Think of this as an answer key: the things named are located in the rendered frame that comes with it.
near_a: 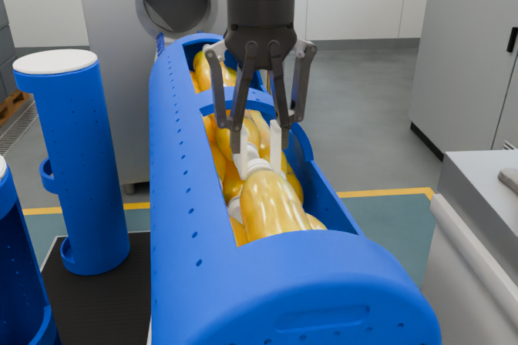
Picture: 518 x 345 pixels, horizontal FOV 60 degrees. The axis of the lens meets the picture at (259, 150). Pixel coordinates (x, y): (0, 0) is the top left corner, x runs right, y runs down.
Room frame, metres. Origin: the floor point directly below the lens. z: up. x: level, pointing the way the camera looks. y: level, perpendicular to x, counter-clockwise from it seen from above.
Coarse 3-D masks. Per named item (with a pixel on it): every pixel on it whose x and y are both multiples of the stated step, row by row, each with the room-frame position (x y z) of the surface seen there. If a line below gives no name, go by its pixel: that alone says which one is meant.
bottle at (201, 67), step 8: (200, 56) 1.04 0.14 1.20; (200, 64) 0.99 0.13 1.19; (208, 64) 0.97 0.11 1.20; (224, 64) 1.02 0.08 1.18; (200, 72) 0.95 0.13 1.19; (208, 72) 0.93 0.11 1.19; (224, 72) 0.93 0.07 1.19; (200, 80) 0.93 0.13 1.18; (208, 80) 0.91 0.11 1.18; (224, 80) 0.91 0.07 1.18; (200, 88) 0.93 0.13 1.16; (208, 88) 0.90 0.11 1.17
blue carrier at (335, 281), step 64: (192, 64) 1.11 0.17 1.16; (192, 128) 0.60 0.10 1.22; (192, 192) 0.44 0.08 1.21; (320, 192) 0.64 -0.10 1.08; (192, 256) 0.34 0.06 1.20; (256, 256) 0.30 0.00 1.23; (320, 256) 0.30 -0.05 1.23; (384, 256) 0.33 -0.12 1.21; (192, 320) 0.27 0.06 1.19; (256, 320) 0.26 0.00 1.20; (320, 320) 0.28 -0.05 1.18; (384, 320) 0.28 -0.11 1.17
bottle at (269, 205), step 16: (256, 176) 0.47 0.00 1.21; (272, 176) 0.46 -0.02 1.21; (240, 192) 0.47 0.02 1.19; (256, 192) 0.44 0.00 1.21; (272, 192) 0.43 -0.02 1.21; (288, 192) 0.44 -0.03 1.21; (240, 208) 0.44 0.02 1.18; (256, 208) 0.42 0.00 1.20; (272, 208) 0.41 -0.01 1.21; (288, 208) 0.41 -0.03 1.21; (256, 224) 0.39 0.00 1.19; (272, 224) 0.38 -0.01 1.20; (288, 224) 0.38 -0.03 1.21; (304, 224) 0.39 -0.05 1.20
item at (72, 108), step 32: (96, 64) 1.57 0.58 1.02; (64, 96) 1.44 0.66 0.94; (96, 96) 1.53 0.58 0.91; (64, 128) 1.43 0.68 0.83; (96, 128) 1.50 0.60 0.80; (64, 160) 1.43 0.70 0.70; (96, 160) 1.48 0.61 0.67; (64, 192) 1.43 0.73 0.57; (96, 192) 1.46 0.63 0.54; (96, 224) 1.45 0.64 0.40; (64, 256) 1.47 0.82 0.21; (96, 256) 1.44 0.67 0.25
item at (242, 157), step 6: (240, 132) 0.50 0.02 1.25; (246, 132) 0.50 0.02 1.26; (240, 138) 0.50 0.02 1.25; (246, 138) 0.50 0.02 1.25; (240, 144) 0.50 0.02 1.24; (246, 144) 0.50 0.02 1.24; (240, 150) 0.50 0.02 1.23; (246, 150) 0.50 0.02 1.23; (240, 156) 0.50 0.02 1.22; (246, 156) 0.50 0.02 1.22; (240, 162) 0.50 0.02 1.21; (246, 162) 0.50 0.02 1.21; (240, 168) 0.50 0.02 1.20; (246, 168) 0.50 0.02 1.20; (240, 174) 0.50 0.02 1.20; (246, 174) 0.50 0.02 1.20
